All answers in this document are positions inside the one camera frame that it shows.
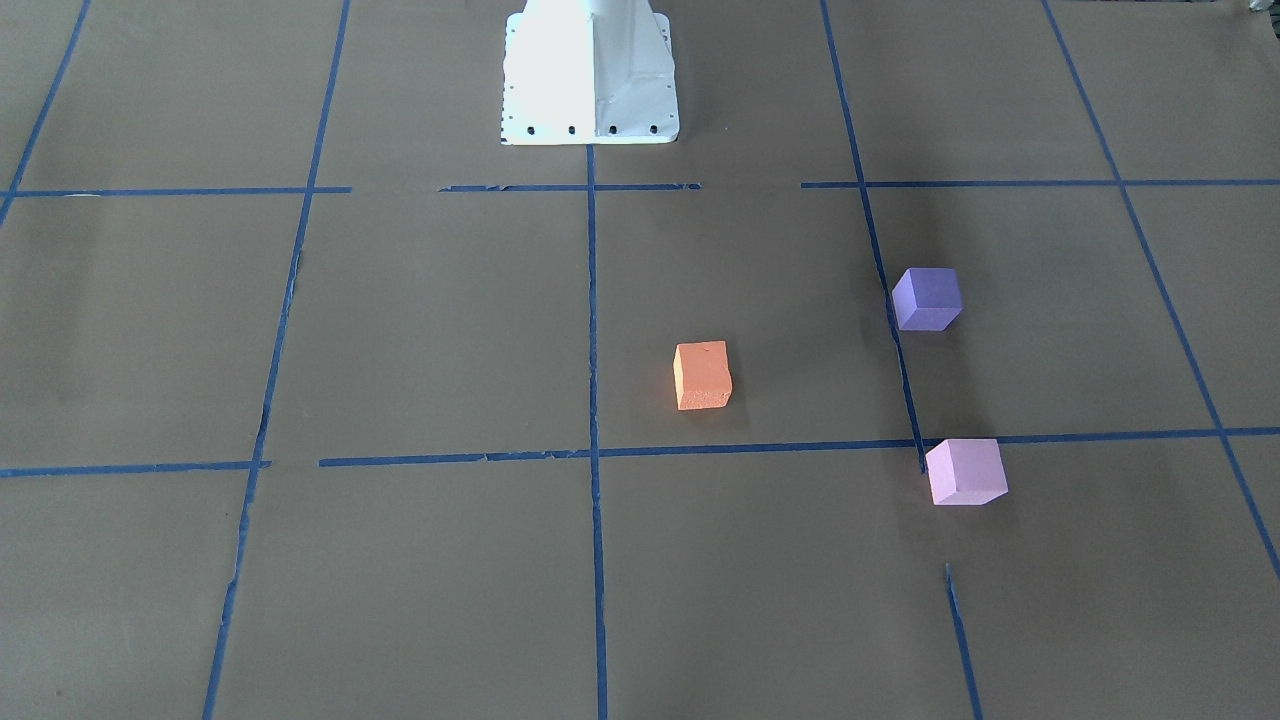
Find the orange foam block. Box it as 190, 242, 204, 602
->
672, 340, 733, 411

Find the dark purple foam block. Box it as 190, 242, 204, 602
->
890, 266, 964, 332

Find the light pink foam block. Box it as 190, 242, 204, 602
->
925, 438, 1009, 506

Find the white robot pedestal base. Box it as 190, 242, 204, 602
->
500, 1, 681, 146

